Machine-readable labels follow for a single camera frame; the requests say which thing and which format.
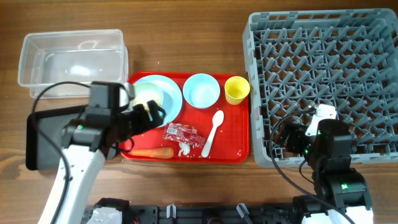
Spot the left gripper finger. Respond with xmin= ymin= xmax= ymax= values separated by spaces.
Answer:
xmin=142 ymin=102 xmax=154 ymax=123
xmin=147 ymin=100 xmax=166 ymax=128

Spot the light green bowl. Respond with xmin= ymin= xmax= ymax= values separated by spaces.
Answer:
xmin=130 ymin=82 xmax=164 ymax=109

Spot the red snack wrapper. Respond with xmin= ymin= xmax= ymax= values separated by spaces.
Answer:
xmin=162 ymin=123 xmax=206 ymax=148

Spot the white tissue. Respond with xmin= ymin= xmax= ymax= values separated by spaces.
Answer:
xmin=178 ymin=142 xmax=190 ymax=157

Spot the light blue bowl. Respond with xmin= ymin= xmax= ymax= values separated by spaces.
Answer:
xmin=183 ymin=73 xmax=221 ymax=109

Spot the yellow plastic cup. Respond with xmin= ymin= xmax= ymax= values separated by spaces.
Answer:
xmin=224 ymin=76 xmax=250 ymax=105

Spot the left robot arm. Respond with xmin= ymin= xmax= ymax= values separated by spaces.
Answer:
xmin=39 ymin=100 xmax=167 ymax=223

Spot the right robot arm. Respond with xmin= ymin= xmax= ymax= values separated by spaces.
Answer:
xmin=271 ymin=119 xmax=373 ymax=223

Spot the grey dishwasher rack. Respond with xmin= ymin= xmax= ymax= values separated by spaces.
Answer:
xmin=243 ymin=8 xmax=397 ymax=168

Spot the light blue plate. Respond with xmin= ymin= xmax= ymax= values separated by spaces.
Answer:
xmin=133 ymin=75 xmax=183 ymax=127

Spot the orange carrot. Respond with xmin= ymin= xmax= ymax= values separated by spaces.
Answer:
xmin=130 ymin=147 xmax=174 ymax=159

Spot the red serving tray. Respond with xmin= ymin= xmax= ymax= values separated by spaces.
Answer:
xmin=119 ymin=73 xmax=250 ymax=164

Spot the white plastic spoon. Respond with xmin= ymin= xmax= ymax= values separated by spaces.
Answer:
xmin=201 ymin=110 xmax=224 ymax=157

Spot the clear plastic bin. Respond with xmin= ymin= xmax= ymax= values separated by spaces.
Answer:
xmin=18 ymin=29 xmax=129 ymax=98

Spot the black tray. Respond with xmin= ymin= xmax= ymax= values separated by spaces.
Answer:
xmin=25 ymin=105 xmax=85 ymax=170

